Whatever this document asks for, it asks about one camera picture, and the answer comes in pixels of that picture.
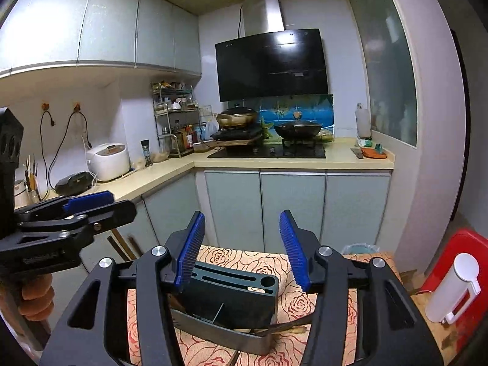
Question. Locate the black countertop appliance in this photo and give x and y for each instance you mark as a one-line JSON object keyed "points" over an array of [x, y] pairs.
{"points": [[74, 183]]}

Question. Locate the grey base cabinets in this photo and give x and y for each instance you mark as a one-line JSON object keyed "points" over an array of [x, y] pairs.
{"points": [[293, 209]]}

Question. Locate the blue backsplash picture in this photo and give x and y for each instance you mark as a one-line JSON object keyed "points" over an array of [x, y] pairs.
{"points": [[305, 110]]}

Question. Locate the golden wok with lid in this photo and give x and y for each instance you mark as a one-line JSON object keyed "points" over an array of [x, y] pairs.
{"points": [[237, 116]]}

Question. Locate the black range hood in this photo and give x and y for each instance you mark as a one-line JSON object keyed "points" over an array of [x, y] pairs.
{"points": [[272, 64]]}

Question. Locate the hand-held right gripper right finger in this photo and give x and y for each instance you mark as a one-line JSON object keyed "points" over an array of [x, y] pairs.
{"points": [[293, 251]]}

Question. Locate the metal spice rack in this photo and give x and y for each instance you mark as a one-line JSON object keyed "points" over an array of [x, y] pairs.
{"points": [[177, 122]]}

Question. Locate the black glass gas hob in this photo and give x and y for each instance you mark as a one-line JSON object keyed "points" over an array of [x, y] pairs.
{"points": [[267, 153]]}

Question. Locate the clear plastic bottle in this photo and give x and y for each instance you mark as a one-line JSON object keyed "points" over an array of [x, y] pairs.
{"points": [[209, 131]]}

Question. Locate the red plastic stool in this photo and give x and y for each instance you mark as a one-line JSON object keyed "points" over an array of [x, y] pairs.
{"points": [[465, 244]]}

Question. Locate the beige kitchen countertop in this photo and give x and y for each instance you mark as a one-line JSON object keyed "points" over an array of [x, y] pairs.
{"points": [[171, 167]]}

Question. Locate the orange dish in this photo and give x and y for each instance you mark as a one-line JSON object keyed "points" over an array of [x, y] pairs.
{"points": [[375, 154]]}

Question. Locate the pepper grinder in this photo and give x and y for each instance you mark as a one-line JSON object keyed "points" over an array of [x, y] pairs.
{"points": [[146, 154]]}

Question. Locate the black induction cooker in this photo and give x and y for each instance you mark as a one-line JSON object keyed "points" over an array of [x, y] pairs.
{"points": [[236, 135]]}

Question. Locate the utensil jar with chopsticks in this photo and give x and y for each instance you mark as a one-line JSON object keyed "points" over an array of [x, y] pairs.
{"points": [[32, 183]]}

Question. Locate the wooden cutting board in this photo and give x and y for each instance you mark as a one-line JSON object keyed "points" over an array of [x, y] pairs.
{"points": [[236, 143]]}

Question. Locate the white rice cooker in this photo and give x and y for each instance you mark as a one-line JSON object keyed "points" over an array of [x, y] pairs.
{"points": [[108, 162]]}

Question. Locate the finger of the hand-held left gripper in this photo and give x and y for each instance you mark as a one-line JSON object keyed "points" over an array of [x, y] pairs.
{"points": [[89, 201], [114, 213]]}

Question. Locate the black wok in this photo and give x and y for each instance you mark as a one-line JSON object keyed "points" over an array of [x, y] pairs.
{"points": [[299, 129]]}

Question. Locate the rose pattern tablecloth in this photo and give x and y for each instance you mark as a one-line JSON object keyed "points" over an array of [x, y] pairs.
{"points": [[305, 305]]}

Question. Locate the dark green utensil holder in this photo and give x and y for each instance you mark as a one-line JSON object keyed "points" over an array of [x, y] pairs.
{"points": [[228, 297]]}

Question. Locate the white plastic jug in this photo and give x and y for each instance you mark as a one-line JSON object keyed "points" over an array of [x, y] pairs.
{"points": [[451, 289]]}

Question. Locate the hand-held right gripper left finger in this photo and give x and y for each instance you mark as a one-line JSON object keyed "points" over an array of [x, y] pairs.
{"points": [[190, 251]]}

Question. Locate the light brown chopstick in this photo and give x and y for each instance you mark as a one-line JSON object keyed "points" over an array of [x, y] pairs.
{"points": [[118, 247], [291, 328]]}

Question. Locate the paper towel roll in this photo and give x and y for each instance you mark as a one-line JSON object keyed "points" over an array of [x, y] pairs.
{"points": [[363, 122]]}

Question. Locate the grey upper cabinets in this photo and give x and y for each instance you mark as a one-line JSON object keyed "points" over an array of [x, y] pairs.
{"points": [[106, 19]]}

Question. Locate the trash bin with liner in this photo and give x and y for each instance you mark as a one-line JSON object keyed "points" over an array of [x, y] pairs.
{"points": [[360, 248]]}

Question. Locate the person's left hand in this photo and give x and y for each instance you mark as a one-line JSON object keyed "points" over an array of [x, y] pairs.
{"points": [[36, 299]]}

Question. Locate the steel hood chimney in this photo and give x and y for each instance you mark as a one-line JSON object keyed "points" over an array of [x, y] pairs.
{"points": [[267, 11]]}

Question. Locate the frosted glass window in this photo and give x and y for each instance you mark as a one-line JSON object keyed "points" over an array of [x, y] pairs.
{"points": [[385, 64]]}

